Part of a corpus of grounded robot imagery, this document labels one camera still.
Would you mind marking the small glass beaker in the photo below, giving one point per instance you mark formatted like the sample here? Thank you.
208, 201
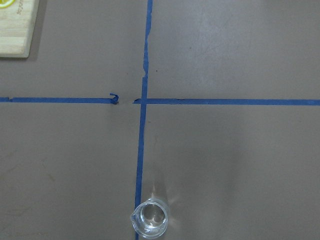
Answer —
150, 219

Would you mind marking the wooden cutting board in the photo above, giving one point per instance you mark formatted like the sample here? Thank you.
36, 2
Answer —
17, 24

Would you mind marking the lemon slices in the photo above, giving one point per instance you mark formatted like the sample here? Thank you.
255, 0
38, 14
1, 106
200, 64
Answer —
6, 3

